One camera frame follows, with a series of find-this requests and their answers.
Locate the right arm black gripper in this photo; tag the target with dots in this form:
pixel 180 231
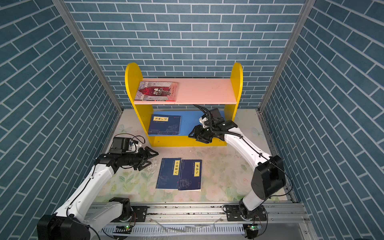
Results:
pixel 198 132

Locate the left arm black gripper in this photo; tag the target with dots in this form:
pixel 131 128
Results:
pixel 143 156

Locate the blue book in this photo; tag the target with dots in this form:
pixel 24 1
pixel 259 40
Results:
pixel 169 174
pixel 164 125

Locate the blue book underneath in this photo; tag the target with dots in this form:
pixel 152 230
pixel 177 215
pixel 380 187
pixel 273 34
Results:
pixel 190 175

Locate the illustrated red grey book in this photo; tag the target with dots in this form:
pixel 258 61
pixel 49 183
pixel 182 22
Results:
pixel 157 91

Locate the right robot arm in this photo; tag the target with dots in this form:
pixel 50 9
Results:
pixel 268 171

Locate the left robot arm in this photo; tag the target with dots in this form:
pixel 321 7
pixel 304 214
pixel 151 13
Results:
pixel 69 221

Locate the floral table mat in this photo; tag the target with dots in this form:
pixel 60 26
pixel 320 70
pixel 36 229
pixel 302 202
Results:
pixel 226 176

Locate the yellow wooden bookshelf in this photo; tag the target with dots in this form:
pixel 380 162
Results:
pixel 226 92

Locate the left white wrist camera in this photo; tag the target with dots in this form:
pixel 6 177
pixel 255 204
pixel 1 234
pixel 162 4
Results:
pixel 134 147

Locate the aluminium front rail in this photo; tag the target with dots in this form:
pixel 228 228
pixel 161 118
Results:
pixel 270 220

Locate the aluminium corner post right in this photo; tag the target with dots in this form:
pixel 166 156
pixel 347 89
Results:
pixel 304 14

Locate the aluminium corner post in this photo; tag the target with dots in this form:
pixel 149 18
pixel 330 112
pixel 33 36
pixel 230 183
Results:
pixel 304 14
pixel 81 41

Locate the aluminium corner post left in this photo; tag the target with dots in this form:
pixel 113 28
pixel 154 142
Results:
pixel 81 41

